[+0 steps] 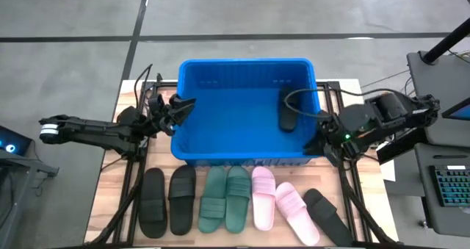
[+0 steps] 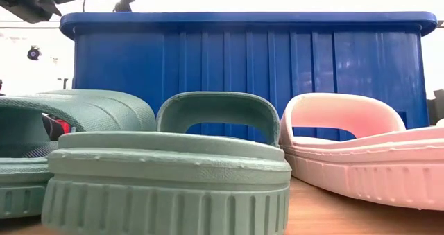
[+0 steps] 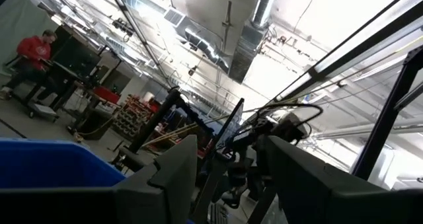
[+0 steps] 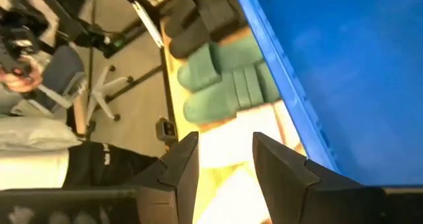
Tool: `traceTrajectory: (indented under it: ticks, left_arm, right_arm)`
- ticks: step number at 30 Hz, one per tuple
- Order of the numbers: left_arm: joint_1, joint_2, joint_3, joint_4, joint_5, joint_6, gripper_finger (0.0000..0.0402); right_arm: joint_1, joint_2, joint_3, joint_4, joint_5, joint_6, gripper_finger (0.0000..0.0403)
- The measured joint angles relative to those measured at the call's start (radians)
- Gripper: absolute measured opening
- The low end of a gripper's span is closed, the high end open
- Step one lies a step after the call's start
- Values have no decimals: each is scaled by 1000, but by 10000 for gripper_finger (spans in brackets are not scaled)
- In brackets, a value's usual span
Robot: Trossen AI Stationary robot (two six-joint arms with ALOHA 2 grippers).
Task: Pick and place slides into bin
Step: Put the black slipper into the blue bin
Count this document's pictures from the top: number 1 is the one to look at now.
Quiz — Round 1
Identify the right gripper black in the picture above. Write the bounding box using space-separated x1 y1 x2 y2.
303 109 355 168

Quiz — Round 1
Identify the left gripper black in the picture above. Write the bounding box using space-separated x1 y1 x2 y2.
146 93 198 137

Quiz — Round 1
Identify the black foam slide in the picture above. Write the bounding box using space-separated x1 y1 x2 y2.
167 164 198 237
278 86 299 133
138 167 169 239
303 188 354 248

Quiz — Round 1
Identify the pink foam slide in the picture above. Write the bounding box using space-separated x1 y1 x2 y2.
275 181 321 247
250 165 277 232

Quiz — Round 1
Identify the green foam slide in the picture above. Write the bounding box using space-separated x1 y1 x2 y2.
198 165 228 234
224 165 252 234

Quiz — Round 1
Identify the blue plastic bin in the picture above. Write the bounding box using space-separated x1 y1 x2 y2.
170 57 323 167

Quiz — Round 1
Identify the black flat panel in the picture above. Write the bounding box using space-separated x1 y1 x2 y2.
375 126 430 165

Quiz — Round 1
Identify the grey desk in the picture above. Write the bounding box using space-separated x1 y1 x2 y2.
413 142 470 239
405 50 470 144

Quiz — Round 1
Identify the backlit black keyboard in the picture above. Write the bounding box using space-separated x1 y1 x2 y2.
429 163 470 208

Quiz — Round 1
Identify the blue lit screen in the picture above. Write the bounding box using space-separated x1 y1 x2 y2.
441 96 470 122

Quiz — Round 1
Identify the black pole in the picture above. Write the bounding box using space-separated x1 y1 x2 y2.
421 16 470 65

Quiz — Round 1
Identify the black computer with blue light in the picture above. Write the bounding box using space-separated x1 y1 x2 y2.
0 125 33 157

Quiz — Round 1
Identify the dark grey side table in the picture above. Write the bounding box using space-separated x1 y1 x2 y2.
0 148 60 249

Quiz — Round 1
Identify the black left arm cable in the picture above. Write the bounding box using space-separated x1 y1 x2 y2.
133 62 154 112

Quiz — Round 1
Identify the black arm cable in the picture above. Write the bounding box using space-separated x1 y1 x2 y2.
283 87 416 118
133 62 154 112

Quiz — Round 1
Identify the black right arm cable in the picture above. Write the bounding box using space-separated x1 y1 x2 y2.
283 87 416 118

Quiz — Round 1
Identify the black aluminium table frame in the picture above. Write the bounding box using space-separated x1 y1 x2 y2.
86 72 403 248

